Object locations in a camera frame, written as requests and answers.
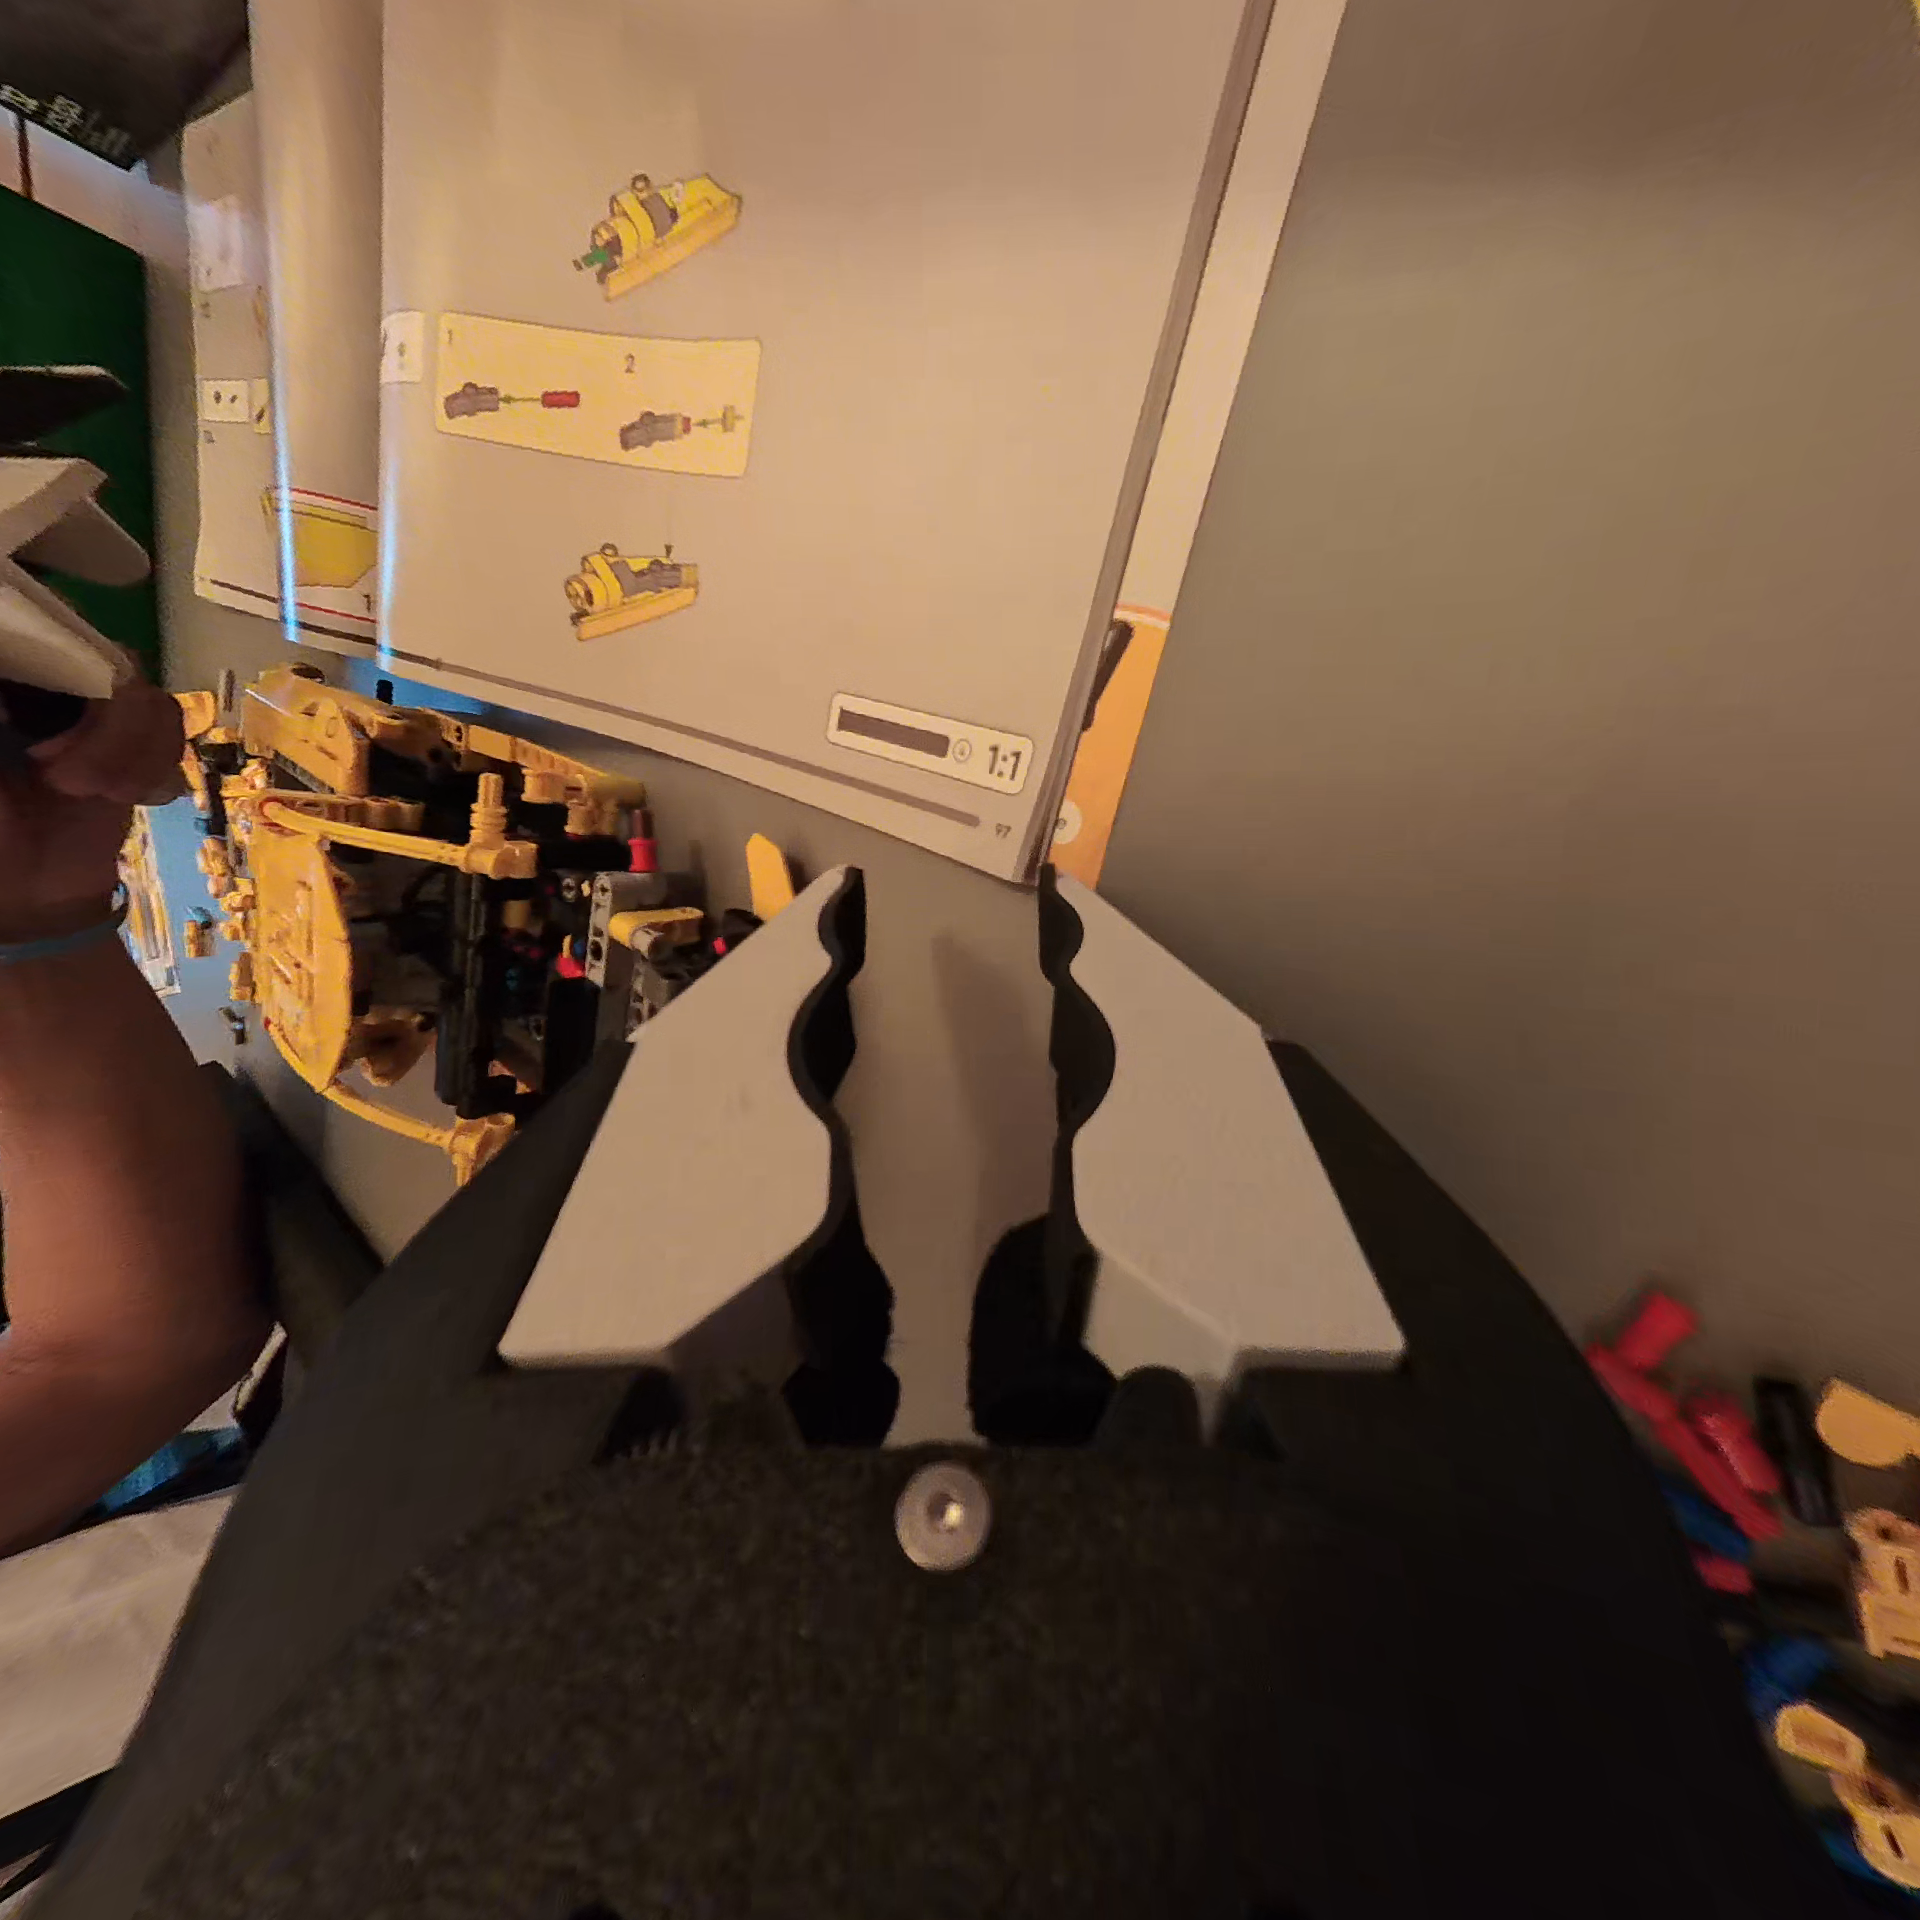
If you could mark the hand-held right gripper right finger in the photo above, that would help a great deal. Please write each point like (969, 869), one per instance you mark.
(1215, 1201)

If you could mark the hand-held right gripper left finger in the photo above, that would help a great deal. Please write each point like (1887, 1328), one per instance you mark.
(689, 1187)

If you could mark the yellow brick car model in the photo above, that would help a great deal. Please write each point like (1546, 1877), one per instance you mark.
(391, 898)

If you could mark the pile of small connector pins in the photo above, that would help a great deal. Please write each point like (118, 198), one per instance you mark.
(1799, 1500)

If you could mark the person's left forearm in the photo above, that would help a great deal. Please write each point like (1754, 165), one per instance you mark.
(105, 1228)

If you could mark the grey desk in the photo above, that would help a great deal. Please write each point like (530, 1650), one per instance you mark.
(1576, 600)

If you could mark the person's left hand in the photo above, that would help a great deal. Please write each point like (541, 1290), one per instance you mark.
(89, 796)

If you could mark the green plastic bin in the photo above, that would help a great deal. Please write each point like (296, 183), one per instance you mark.
(77, 303)

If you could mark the toy car set box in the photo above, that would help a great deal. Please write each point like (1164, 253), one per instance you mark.
(105, 59)

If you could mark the yellow sticker sheet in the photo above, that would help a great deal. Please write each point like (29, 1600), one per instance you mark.
(148, 898)

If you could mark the open instruction booklet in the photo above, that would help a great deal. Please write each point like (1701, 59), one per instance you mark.
(839, 451)

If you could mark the person's white shirt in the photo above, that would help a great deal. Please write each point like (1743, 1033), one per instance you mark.
(89, 1650)

